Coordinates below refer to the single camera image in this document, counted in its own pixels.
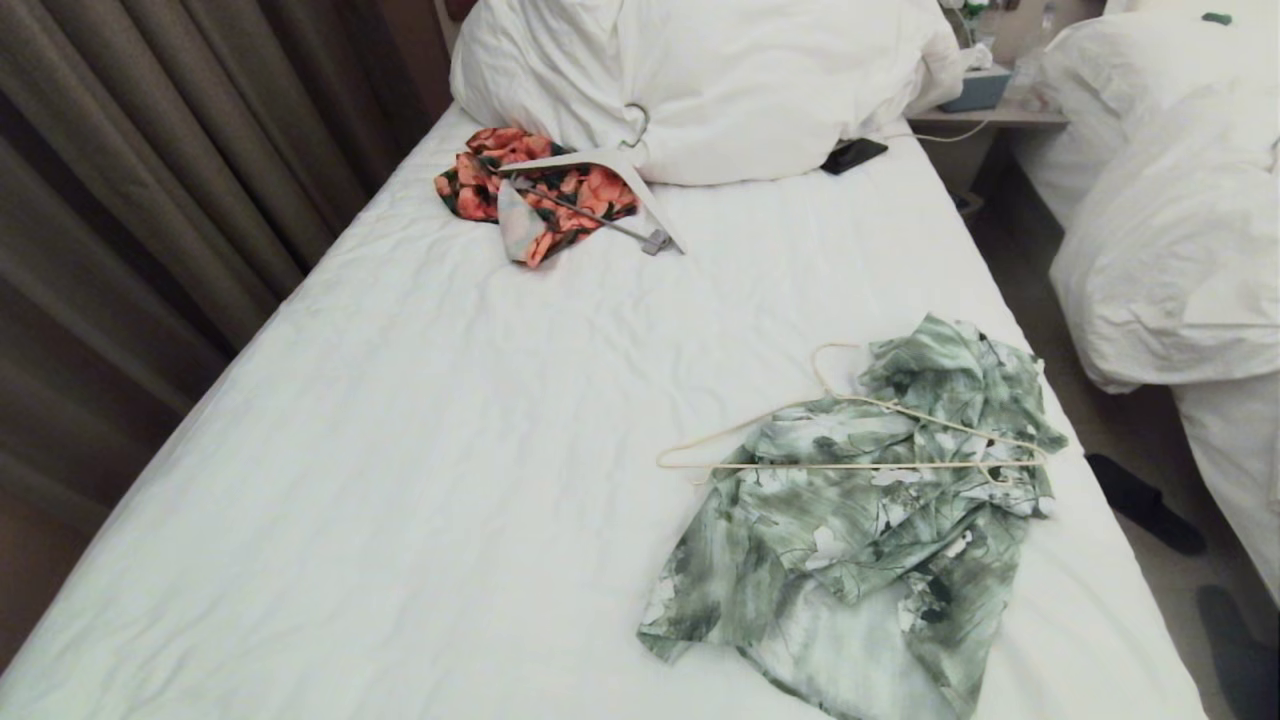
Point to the green floral short-sleeve shirt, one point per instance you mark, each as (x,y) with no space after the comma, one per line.
(860,540)

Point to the white wooden clothes hanger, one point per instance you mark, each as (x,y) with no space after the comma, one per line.
(560,160)

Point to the orange floral garment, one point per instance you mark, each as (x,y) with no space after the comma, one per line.
(590,190)

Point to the white bunched duvet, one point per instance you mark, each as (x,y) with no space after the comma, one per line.
(720,90)
(1170,250)

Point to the black smartphone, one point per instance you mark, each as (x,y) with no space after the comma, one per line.
(853,156)

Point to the brown wooden headboard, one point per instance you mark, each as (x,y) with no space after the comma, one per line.
(462,8)

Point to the wooden nightstand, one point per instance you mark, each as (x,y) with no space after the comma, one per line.
(990,118)

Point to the blue tissue box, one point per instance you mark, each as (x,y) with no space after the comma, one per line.
(975,90)

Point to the green potted plant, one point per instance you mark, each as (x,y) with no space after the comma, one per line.
(975,8)

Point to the black slipper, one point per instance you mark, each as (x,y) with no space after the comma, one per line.
(1140,500)

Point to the brown pleated curtain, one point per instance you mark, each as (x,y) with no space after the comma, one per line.
(150,170)

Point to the small green object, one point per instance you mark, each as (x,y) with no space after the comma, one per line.
(1217,18)

